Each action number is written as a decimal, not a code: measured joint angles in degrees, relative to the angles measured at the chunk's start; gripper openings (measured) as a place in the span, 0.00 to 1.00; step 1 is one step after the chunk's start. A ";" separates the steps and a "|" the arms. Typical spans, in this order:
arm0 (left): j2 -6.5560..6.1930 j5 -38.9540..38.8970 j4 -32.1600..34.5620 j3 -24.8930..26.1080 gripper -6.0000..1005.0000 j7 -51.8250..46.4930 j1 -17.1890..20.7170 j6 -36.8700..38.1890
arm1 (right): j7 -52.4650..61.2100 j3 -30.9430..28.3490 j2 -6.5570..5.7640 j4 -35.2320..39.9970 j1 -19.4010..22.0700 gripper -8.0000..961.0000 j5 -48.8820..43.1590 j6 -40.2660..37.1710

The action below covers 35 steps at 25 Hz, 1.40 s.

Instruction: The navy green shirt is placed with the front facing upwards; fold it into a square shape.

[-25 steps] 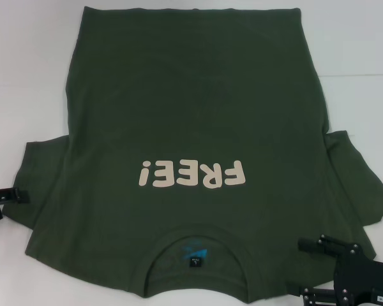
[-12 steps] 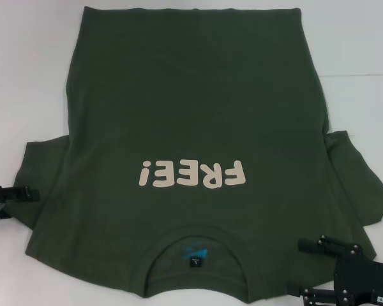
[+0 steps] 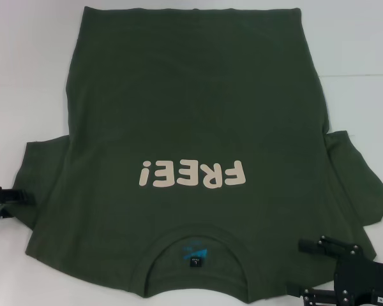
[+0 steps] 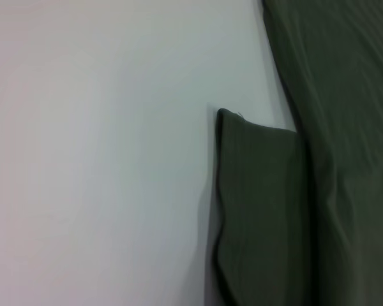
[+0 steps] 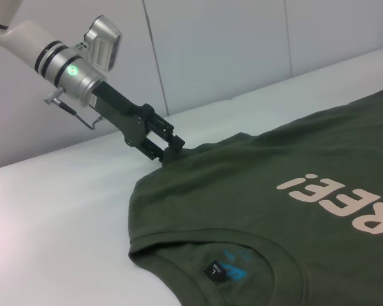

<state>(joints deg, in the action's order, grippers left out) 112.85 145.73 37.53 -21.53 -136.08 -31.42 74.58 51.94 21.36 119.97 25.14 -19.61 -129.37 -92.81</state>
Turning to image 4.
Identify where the dark green printed t-shirt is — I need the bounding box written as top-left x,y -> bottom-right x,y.
210,0 -> 383,306

